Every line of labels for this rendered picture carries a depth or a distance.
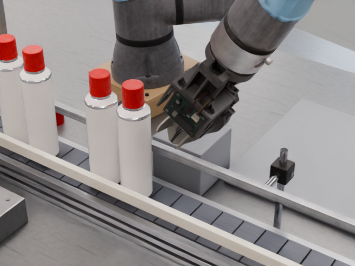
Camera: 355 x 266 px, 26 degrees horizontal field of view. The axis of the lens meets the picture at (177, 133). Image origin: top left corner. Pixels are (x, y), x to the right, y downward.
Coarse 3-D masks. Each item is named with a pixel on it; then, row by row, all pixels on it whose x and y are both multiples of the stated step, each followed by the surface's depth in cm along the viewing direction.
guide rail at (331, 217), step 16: (64, 112) 131; (80, 112) 130; (160, 144) 122; (176, 160) 120; (192, 160) 118; (224, 176) 116; (240, 176) 115; (256, 192) 114; (272, 192) 112; (304, 208) 110; (320, 208) 109; (336, 224) 108; (352, 224) 106
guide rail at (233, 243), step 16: (0, 144) 133; (16, 144) 130; (48, 160) 127; (64, 160) 126; (80, 176) 124; (96, 176) 123; (112, 192) 121; (128, 192) 119; (144, 208) 118; (160, 208) 116; (176, 224) 116; (192, 224) 114; (208, 224) 113; (224, 240) 111; (240, 240) 110; (256, 256) 109; (272, 256) 108
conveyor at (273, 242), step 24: (0, 120) 143; (48, 168) 130; (96, 192) 125; (168, 192) 125; (144, 216) 120; (192, 216) 120; (216, 216) 120; (192, 240) 116; (264, 240) 116; (312, 264) 111; (336, 264) 111
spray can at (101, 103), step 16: (96, 80) 115; (96, 96) 116; (112, 96) 118; (96, 112) 117; (112, 112) 118; (96, 128) 119; (112, 128) 119; (96, 144) 121; (112, 144) 121; (96, 160) 122; (112, 160) 123; (112, 176) 124
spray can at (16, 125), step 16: (0, 48) 125; (16, 48) 127; (0, 64) 126; (16, 64) 127; (0, 80) 128; (16, 80) 128; (0, 96) 130; (16, 96) 129; (16, 112) 131; (16, 128) 133
